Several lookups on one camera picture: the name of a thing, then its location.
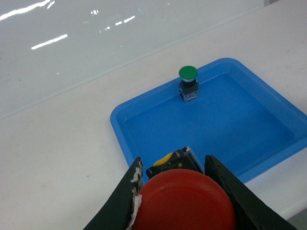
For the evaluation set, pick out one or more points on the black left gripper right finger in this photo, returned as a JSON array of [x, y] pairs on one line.
[[251, 212]]

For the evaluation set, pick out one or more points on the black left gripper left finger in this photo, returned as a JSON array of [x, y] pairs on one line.
[[120, 210]]

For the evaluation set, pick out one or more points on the red mushroom push button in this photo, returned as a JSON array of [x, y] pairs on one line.
[[179, 196]]

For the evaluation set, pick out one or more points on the blue plastic tray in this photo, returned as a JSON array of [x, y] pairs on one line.
[[237, 117]]

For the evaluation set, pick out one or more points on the green mushroom push button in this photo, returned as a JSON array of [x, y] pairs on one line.
[[188, 86]]

